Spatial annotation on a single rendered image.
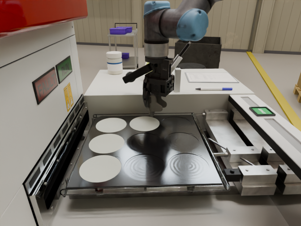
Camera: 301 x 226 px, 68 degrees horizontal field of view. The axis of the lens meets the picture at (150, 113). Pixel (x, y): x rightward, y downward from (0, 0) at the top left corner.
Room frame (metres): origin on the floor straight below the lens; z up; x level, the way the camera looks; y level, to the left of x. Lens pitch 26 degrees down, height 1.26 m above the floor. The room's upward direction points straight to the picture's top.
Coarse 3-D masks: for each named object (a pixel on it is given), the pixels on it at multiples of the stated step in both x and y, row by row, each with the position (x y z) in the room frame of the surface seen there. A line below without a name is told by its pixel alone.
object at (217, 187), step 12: (60, 192) 0.35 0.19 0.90; (72, 192) 0.35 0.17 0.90; (84, 192) 0.35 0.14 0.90; (96, 192) 0.35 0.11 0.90; (108, 192) 0.35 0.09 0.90; (120, 192) 0.35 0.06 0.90; (132, 192) 0.35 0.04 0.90; (144, 192) 0.35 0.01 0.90; (156, 192) 0.36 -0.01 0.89; (168, 192) 0.36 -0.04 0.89
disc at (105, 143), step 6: (96, 138) 0.56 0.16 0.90; (102, 138) 0.56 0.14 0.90; (108, 138) 0.56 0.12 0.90; (114, 138) 0.56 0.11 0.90; (120, 138) 0.56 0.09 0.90; (90, 144) 0.53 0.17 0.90; (96, 144) 0.53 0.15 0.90; (102, 144) 0.53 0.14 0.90; (108, 144) 0.53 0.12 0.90; (114, 144) 0.53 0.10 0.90; (120, 144) 0.53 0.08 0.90; (96, 150) 0.50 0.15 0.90; (102, 150) 0.50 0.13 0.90; (108, 150) 0.50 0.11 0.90; (114, 150) 0.50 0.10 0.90
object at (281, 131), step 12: (240, 96) 0.75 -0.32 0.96; (252, 96) 0.75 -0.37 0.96; (264, 120) 0.56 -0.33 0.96; (276, 120) 0.56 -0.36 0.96; (276, 132) 0.50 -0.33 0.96; (288, 132) 0.50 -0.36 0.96; (300, 132) 0.50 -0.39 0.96; (288, 144) 0.44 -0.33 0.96; (300, 144) 0.45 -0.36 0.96; (300, 156) 0.39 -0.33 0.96
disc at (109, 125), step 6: (102, 120) 0.68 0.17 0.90; (108, 120) 0.68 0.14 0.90; (114, 120) 0.68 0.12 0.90; (120, 120) 0.68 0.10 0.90; (96, 126) 0.63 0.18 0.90; (102, 126) 0.63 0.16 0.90; (108, 126) 0.63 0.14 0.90; (114, 126) 0.63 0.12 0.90; (120, 126) 0.63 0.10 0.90; (108, 132) 0.60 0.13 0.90
